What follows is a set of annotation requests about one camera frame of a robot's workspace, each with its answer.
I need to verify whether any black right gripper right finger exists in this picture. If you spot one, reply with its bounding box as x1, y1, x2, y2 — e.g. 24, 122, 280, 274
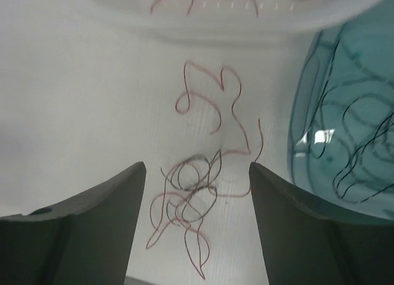
249, 163, 393, 284

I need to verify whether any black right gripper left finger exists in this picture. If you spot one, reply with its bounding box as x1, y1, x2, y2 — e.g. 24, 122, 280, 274
1, 162, 147, 284

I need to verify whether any white plastic tub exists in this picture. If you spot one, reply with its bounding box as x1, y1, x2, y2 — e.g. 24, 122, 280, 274
73, 0, 385, 42

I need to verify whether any teal transparent plastic bin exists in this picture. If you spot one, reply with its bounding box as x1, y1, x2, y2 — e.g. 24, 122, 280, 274
285, 18, 394, 218

